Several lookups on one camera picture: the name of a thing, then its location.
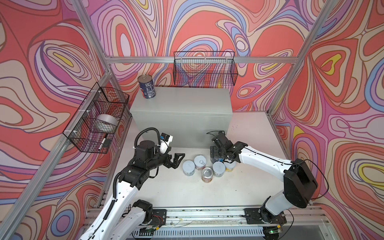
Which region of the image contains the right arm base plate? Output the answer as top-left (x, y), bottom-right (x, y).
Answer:
top-left (244, 208), bottom-right (287, 225)

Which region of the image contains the small pink can silver lid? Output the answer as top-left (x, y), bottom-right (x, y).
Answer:
top-left (201, 167), bottom-right (214, 183)

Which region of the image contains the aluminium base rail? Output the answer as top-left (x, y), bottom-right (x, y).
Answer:
top-left (80, 205), bottom-right (331, 240)

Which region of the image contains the small white can pull tab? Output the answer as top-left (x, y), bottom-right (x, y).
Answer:
top-left (194, 155), bottom-right (207, 171)

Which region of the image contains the tall dark blue can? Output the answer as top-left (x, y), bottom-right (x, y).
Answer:
top-left (138, 75), bottom-right (156, 99)

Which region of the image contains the grey metal cabinet box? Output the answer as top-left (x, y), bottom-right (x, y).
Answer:
top-left (130, 87), bottom-right (233, 148)

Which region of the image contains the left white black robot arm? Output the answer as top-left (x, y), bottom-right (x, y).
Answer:
top-left (80, 127), bottom-right (185, 240)

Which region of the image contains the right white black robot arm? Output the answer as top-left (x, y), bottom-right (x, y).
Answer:
top-left (212, 131), bottom-right (318, 224)

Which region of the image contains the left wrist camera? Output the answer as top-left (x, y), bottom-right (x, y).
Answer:
top-left (160, 133), bottom-right (173, 155)

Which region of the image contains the small white blue can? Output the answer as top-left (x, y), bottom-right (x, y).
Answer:
top-left (213, 162), bottom-right (226, 178)

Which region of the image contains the back black wire basket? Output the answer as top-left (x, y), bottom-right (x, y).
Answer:
top-left (173, 50), bottom-right (238, 89)

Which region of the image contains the grey tape roll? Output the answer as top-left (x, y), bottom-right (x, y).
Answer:
top-left (95, 114), bottom-right (119, 134)

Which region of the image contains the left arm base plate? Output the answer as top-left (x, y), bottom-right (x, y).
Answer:
top-left (140, 209), bottom-right (167, 228)

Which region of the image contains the small white can left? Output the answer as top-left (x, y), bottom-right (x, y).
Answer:
top-left (182, 160), bottom-right (196, 177)

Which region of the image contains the left black wire basket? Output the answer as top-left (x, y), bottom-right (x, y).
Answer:
top-left (63, 83), bottom-right (129, 154)

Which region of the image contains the small yellow can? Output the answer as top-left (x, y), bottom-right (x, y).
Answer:
top-left (224, 162), bottom-right (236, 172)

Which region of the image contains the black wire basket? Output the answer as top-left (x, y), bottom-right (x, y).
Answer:
top-left (63, 83), bottom-right (129, 154)
top-left (173, 50), bottom-right (238, 89)

